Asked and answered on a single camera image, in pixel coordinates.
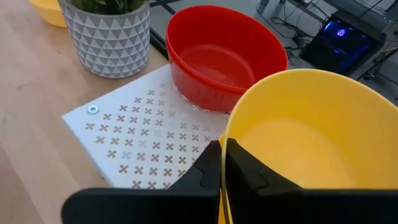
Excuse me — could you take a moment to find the red plastic mini bowl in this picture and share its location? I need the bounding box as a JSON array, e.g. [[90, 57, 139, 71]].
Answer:
[[169, 62, 249, 113], [165, 4, 289, 94]]

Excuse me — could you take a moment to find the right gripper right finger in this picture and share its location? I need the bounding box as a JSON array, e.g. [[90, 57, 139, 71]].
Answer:
[[224, 138, 398, 224]]

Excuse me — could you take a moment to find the black floor cable tangle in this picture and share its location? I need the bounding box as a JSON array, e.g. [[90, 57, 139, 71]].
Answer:
[[256, 0, 312, 58]]

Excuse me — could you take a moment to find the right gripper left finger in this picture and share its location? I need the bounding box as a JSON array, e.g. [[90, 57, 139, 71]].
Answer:
[[60, 139, 223, 224]]

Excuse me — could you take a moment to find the white perforated metal shelf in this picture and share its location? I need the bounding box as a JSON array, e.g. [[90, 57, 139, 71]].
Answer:
[[60, 63, 233, 190]]

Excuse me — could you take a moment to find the black computer with blue light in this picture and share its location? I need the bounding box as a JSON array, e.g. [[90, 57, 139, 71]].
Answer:
[[298, 12, 387, 76]]

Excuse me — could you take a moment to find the black aluminium table frame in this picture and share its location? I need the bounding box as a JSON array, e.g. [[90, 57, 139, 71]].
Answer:
[[148, 0, 177, 60]]

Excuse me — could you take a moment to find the succulent in triangle-pattern pot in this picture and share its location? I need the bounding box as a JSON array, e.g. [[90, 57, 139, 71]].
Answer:
[[57, 0, 151, 80]]

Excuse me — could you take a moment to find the yellow plastic mini bowl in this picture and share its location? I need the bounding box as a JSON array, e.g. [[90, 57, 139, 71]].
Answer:
[[218, 68, 398, 224], [29, 0, 68, 29]]

